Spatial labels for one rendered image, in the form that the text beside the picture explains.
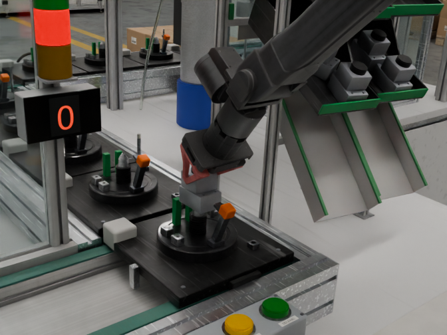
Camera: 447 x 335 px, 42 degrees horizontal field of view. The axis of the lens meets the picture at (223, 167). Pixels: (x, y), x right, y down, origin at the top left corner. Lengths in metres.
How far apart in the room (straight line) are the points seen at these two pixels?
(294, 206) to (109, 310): 0.63
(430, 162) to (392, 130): 1.26
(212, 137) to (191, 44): 1.01
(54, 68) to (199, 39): 1.01
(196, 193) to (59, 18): 0.34
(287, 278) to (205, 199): 0.19
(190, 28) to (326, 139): 0.81
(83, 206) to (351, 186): 0.52
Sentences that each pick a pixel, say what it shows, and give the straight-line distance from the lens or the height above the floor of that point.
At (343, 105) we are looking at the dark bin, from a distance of 1.05.
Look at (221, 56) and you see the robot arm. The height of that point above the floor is 1.31.
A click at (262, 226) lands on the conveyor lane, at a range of 1.12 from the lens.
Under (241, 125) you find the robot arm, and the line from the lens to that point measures 0.83.
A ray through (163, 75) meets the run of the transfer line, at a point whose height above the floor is 0.93.
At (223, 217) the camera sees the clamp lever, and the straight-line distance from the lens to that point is 0.93.
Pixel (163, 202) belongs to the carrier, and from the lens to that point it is 1.17.
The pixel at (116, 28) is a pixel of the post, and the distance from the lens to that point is 2.08.
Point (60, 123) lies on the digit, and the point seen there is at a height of 1.19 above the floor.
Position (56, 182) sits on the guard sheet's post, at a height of 1.07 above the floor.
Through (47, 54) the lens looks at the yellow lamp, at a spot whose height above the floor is 1.30.
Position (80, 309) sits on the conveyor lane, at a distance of 0.97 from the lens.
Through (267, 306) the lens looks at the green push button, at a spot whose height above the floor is 0.97.
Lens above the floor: 1.48
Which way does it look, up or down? 22 degrees down
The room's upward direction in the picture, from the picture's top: 3 degrees clockwise
